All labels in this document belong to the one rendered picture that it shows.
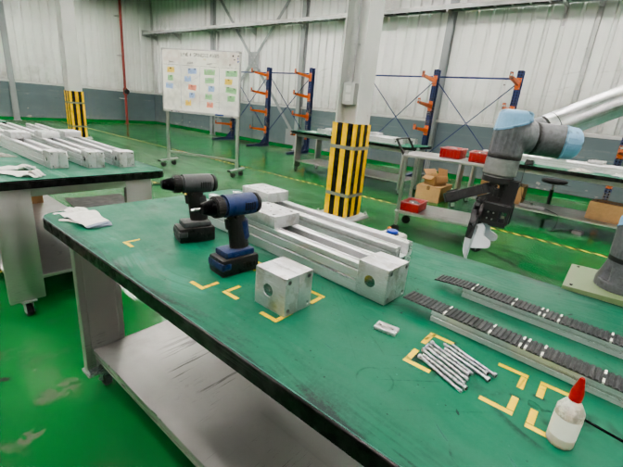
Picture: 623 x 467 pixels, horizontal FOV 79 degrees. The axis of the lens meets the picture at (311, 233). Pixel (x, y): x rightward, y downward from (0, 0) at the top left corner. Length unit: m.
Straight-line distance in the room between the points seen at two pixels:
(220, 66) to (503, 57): 5.42
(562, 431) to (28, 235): 2.34
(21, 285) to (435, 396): 2.21
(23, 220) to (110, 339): 0.88
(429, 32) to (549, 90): 2.77
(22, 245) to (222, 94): 4.74
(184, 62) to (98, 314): 5.73
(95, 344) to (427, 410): 1.42
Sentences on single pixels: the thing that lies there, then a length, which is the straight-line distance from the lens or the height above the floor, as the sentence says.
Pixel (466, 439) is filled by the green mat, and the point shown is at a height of 0.78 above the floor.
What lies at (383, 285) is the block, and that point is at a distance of 0.95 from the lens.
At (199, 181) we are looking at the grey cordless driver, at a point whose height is 0.98.
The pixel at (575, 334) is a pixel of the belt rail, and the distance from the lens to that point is 1.08.
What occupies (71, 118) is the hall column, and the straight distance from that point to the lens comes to 10.95.
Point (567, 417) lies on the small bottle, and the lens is 0.72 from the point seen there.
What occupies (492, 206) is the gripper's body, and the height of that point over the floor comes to 1.05.
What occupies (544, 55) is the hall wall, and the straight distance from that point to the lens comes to 8.75.
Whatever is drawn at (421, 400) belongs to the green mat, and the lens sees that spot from 0.72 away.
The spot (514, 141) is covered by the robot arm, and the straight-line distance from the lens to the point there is 0.99.
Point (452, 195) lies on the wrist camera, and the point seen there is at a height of 1.05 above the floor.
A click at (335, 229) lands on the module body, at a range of 1.26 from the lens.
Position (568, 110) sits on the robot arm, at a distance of 1.20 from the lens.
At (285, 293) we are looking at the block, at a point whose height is 0.84.
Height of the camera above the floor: 1.23
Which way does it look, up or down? 18 degrees down
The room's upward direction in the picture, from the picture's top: 5 degrees clockwise
